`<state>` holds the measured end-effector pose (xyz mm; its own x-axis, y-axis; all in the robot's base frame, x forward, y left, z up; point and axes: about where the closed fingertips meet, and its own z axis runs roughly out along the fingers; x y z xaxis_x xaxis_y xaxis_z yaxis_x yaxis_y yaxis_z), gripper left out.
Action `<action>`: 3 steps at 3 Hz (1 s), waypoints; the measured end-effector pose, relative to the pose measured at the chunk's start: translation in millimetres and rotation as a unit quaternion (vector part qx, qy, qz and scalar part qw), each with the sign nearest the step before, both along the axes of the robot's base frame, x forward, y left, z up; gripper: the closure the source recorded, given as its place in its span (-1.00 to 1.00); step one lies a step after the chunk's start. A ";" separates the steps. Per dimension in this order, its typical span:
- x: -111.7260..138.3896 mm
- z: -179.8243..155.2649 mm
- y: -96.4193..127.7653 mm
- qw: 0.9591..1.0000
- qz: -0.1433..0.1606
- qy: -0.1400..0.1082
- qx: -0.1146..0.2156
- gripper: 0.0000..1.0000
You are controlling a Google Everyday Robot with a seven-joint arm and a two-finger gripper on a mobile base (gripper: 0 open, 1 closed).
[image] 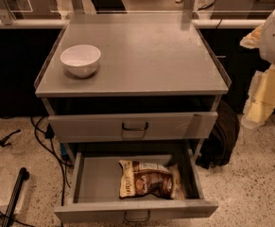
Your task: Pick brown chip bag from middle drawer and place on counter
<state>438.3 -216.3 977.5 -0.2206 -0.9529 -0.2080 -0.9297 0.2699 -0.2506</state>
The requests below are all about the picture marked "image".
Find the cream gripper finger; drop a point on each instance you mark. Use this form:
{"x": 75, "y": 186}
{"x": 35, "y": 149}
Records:
{"x": 261, "y": 101}
{"x": 253, "y": 39}

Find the brown chip bag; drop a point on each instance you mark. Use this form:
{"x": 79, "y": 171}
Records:
{"x": 141, "y": 178}

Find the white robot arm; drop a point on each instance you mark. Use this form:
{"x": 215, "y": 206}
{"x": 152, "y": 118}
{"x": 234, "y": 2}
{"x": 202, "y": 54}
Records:
{"x": 267, "y": 44}

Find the grey metal drawer cabinet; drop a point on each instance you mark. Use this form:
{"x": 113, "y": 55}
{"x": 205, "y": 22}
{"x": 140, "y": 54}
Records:
{"x": 150, "y": 63}

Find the closed top drawer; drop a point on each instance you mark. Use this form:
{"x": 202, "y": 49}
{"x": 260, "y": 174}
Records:
{"x": 132, "y": 126}

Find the open middle drawer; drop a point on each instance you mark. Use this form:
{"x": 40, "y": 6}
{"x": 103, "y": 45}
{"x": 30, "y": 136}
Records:
{"x": 94, "y": 195}

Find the black backpack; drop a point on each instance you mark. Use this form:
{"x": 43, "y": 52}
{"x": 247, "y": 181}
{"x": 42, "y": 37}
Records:
{"x": 217, "y": 149}

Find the dark chair behind glass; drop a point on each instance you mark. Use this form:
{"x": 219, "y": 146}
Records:
{"x": 108, "y": 6}

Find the white ceramic bowl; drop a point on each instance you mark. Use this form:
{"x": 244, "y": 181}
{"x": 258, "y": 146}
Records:
{"x": 81, "y": 60}

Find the black rod on floor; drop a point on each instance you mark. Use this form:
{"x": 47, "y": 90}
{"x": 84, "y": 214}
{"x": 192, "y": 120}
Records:
{"x": 23, "y": 175}

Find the black clamp tool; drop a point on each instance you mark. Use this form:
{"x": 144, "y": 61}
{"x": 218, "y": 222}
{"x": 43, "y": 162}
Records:
{"x": 4, "y": 141}

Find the white floor sheet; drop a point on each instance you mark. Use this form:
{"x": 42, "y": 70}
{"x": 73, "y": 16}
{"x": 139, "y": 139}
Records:
{"x": 8, "y": 176}

